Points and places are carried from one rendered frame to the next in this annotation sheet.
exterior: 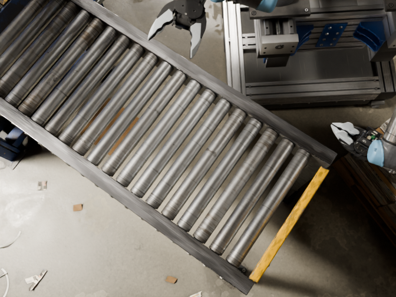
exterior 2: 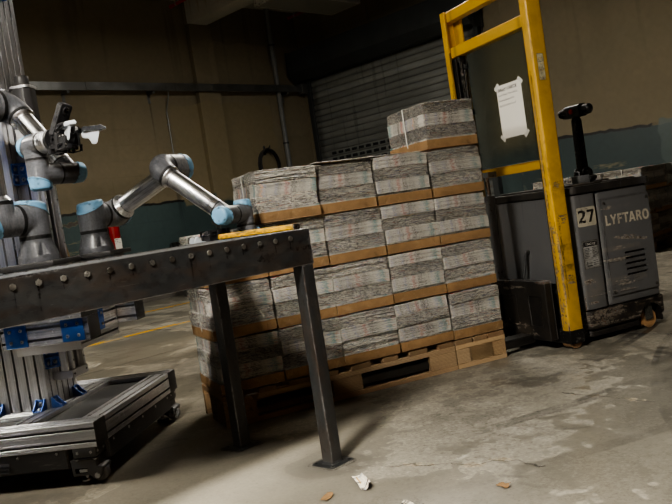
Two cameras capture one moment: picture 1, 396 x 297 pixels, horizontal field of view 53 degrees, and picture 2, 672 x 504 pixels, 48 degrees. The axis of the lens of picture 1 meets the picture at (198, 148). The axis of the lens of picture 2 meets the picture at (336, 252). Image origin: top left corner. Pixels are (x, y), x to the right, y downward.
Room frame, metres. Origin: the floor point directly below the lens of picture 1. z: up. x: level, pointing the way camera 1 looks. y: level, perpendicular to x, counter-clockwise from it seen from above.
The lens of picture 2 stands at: (-0.23, 2.48, 0.84)
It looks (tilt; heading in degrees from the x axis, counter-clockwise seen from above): 3 degrees down; 270
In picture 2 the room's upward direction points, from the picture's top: 9 degrees counter-clockwise
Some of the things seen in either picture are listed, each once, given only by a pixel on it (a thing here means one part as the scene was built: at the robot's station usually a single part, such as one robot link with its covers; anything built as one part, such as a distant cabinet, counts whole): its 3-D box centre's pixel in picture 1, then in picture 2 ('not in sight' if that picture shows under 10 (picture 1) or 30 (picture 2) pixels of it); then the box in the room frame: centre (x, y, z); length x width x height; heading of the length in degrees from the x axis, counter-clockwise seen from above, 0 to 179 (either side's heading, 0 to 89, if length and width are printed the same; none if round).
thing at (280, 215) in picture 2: not in sight; (285, 214); (-0.01, -0.90, 0.86); 0.29 x 0.16 x 0.04; 23
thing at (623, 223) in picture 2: not in sight; (575, 256); (-1.50, -1.71, 0.40); 0.69 x 0.55 x 0.80; 114
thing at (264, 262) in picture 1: (290, 223); (257, 231); (0.06, -0.25, 0.81); 0.43 x 0.03 x 0.02; 135
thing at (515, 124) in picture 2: not in sight; (501, 102); (-1.18, -1.56, 1.27); 0.57 x 0.01 x 0.65; 114
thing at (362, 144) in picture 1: (373, 147); (216, 240); (0.26, -0.58, 0.80); 0.12 x 0.08 x 0.09; 44
